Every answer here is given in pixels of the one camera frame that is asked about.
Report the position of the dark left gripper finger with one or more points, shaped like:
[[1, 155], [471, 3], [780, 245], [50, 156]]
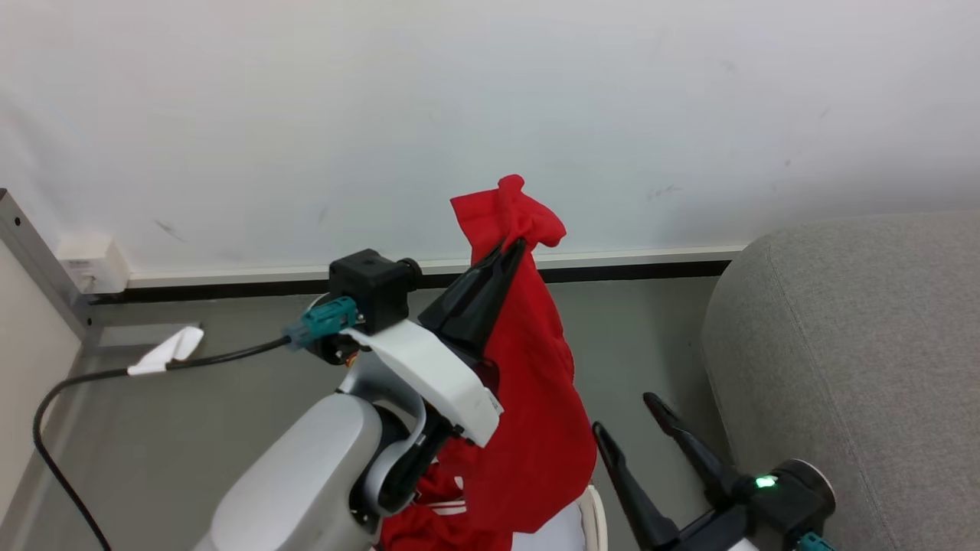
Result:
[[498, 298], [459, 302]]

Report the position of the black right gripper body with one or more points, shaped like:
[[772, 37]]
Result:
[[773, 505]]

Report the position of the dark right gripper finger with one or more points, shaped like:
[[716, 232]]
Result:
[[693, 448], [635, 490]]

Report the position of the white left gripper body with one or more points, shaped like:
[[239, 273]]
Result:
[[436, 375]]

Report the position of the red clothing with white stripes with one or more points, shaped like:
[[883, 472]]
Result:
[[536, 383]]

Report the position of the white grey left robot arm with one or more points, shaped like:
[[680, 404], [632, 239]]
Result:
[[306, 474]]

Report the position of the white cloth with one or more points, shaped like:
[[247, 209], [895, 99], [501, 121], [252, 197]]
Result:
[[563, 536]]

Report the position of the white black baseboard strip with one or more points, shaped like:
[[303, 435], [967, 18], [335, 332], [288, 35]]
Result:
[[628, 264]]

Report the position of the grey fabric sofa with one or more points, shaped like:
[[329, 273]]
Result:
[[857, 383]]

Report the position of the white tape label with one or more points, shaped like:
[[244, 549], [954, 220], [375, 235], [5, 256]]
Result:
[[164, 352]]

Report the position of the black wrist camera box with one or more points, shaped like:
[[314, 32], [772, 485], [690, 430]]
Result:
[[371, 287]]

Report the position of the white wall outlet box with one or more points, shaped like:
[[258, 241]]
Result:
[[93, 264]]

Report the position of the grey metal post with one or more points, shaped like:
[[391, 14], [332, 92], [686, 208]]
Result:
[[42, 256]]

